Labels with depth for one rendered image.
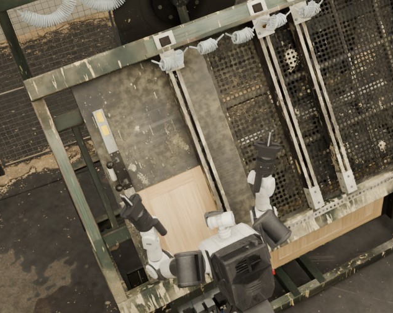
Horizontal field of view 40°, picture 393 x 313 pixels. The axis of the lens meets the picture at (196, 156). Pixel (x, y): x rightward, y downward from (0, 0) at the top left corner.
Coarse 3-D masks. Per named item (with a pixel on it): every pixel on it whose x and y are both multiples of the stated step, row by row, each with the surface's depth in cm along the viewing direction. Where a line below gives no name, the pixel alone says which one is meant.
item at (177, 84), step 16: (160, 48) 265; (176, 48) 254; (176, 64) 260; (176, 80) 273; (176, 96) 275; (192, 112) 277; (192, 128) 277; (192, 144) 283; (208, 160) 282; (208, 176) 282; (224, 208) 287
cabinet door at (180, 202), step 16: (176, 176) 282; (192, 176) 285; (144, 192) 278; (160, 192) 280; (176, 192) 283; (192, 192) 286; (208, 192) 288; (160, 208) 282; (176, 208) 284; (192, 208) 287; (208, 208) 289; (176, 224) 285; (192, 224) 288; (160, 240) 283; (176, 240) 286; (192, 240) 288
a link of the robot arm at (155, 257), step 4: (160, 248) 255; (148, 252) 254; (152, 252) 252; (156, 252) 253; (160, 252) 255; (164, 252) 262; (148, 256) 256; (152, 256) 254; (156, 256) 255; (160, 256) 257; (164, 256) 260; (168, 256) 261; (148, 260) 259; (152, 260) 257; (156, 260) 257; (160, 260) 259; (152, 264) 258; (156, 264) 258; (156, 268) 257
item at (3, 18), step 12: (0, 0) 264; (12, 0) 267; (24, 0) 269; (36, 0) 272; (0, 12) 270; (180, 12) 315; (0, 24) 277; (12, 36) 283; (12, 48) 289; (24, 60) 298; (24, 72) 302
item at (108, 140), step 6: (102, 114) 266; (96, 120) 266; (108, 126) 268; (102, 138) 269; (108, 138) 268; (108, 144) 268; (114, 144) 269; (108, 150) 268; (114, 150) 269; (114, 168) 273; (126, 192) 273; (132, 192) 274
